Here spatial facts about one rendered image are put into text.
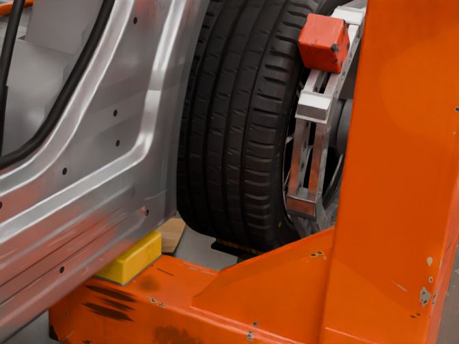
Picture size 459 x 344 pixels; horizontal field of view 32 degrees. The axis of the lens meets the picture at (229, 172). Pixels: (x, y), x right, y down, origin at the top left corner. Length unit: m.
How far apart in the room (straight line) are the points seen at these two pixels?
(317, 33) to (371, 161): 0.44
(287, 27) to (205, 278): 0.50
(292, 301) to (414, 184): 0.30
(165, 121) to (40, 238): 0.36
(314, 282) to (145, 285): 0.33
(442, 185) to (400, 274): 0.15
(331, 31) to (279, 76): 0.13
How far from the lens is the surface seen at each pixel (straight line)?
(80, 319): 1.50
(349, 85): 1.75
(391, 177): 1.12
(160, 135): 1.39
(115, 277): 1.42
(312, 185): 1.57
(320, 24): 1.51
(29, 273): 1.16
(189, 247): 2.98
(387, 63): 1.07
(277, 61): 1.52
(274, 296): 1.29
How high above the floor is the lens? 1.42
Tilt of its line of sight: 23 degrees down
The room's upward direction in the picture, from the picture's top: 5 degrees clockwise
